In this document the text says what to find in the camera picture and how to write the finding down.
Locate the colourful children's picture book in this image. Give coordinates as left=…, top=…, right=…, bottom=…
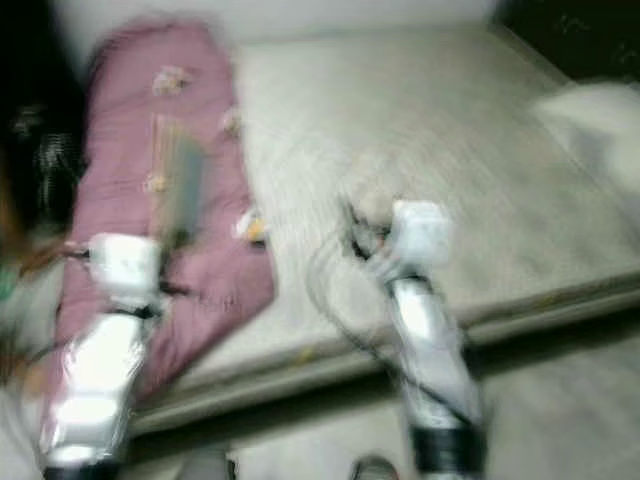
left=153, top=115, right=209, bottom=251

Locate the grey right robot foot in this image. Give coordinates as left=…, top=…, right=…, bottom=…
left=350, top=455, right=401, bottom=480

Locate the person in green shirt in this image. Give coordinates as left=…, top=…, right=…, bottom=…
left=0, top=190, right=61, bottom=401

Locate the white pillow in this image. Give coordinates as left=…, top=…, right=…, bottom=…
left=532, top=80, right=640, bottom=196

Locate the dark tufted headboard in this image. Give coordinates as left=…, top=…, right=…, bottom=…
left=490, top=0, right=640, bottom=83

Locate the black white patterned cloth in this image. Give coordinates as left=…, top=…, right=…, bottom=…
left=10, top=105, right=86, bottom=226

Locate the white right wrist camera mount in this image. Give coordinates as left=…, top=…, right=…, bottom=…
left=390, top=200, right=456, bottom=276

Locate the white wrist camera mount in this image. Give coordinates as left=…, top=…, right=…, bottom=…
left=88, top=232, right=166, bottom=311
left=390, top=200, right=456, bottom=276

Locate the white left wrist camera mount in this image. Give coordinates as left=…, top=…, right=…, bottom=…
left=88, top=232, right=166, bottom=311

